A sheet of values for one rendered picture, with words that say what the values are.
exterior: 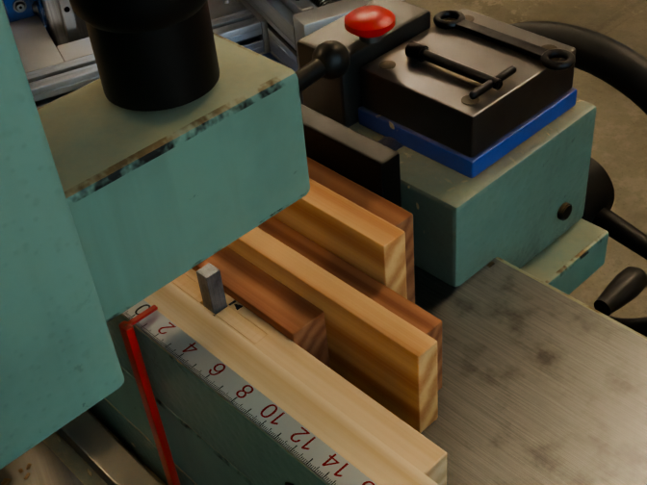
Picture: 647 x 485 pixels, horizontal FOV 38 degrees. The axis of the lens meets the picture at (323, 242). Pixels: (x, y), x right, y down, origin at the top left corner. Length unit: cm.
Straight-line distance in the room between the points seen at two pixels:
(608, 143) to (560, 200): 167
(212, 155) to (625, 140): 194
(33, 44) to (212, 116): 89
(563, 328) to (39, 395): 29
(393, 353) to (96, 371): 15
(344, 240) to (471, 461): 13
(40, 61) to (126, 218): 86
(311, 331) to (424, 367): 7
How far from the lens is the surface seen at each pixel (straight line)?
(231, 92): 42
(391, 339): 45
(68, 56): 124
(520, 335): 53
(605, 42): 69
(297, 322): 48
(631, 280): 85
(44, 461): 64
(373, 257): 48
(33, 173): 32
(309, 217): 51
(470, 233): 54
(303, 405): 43
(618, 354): 53
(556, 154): 58
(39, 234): 33
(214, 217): 42
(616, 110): 241
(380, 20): 56
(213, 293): 49
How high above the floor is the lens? 128
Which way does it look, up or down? 40 degrees down
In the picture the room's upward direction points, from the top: 6 degrees counter-clockwise
